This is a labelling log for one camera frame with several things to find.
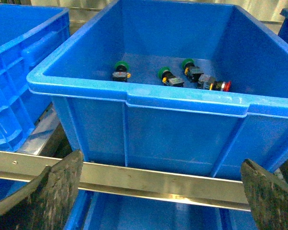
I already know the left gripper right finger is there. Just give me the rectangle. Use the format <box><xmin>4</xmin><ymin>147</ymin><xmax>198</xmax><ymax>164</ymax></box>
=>
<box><xmin>240</xmin><ymin>159</ymin><xmax>288</xmax><ymax>230</ymax></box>

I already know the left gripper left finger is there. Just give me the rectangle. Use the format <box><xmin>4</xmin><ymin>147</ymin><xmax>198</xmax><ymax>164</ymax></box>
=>
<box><xmin>0</xmin><ymin>150</ymin><xmax>84</xmax><ymax>230</ymax></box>

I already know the red push button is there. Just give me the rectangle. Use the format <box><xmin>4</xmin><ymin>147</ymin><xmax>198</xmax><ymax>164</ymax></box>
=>
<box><xmin>197</xmin><ymin>74</ymin><xmax>231</xmax><ymax>92</ymax></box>

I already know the blue lower shelf bin left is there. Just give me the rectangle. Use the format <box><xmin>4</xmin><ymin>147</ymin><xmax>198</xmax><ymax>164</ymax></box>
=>
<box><xmin>64</xmin><ymin>191</ymin><xmax>257</xmax><ymax>230</ymax></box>

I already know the blue left plastic bin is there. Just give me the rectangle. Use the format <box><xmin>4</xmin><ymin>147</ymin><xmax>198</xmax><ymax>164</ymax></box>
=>
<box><xmin>27</xmin><ymin>0</ymin><xmax>288</xmax><ymax>180</ymax></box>

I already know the green push button left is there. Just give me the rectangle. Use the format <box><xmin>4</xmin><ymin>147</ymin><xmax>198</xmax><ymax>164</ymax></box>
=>
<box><xmin>112</xmin><ymin>61</ymin><xmax>131</xmax><ymax>82</ymax></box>

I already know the green push button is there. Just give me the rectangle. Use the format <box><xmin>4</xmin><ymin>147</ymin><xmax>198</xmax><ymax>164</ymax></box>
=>
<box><xmin>112</xmin><ymin>61</ymin><xmax>131</xmax><ymax>82</ymax></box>
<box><xmin>182</xmin><ymin>58</ymin><xmax>204</xmax><ymax>83</ymax></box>
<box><xmin>157</xmin><ymin>67</ymin><xmax>184</xmax><ymax>87</ymax></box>

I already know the green push button right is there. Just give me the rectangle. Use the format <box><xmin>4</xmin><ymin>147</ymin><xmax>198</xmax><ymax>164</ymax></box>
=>
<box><xmin>182</xmin><ymin>58</ymin><xmax>204</xmax><ymax>83</ymax></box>

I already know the green push button middle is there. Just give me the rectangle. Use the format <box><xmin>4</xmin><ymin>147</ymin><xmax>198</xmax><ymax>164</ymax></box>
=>
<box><xmin>157</xmin><ymin>67</ymin><xmax>184</xmax><ymax>87</ymax></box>

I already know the blue far left bin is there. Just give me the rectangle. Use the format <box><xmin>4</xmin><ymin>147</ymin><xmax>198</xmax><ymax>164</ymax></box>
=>
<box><xmin>0</xmin><ymin>4</ymin><xmax>70</xmax><ymax>151</ymax></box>

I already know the grey curtain backdrop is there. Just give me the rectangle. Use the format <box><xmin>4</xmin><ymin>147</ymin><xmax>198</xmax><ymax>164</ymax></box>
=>
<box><xmin>30</xmin><ymin>0</ymin><xmax>288</xmax><ymax>23</ymax></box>

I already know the steel front shelf rail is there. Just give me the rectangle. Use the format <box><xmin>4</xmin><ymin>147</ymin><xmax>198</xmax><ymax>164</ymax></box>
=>
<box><xmin>0</xmin><ymin>151</ymin><xmax>250</xmax><ymax>211</ymax></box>

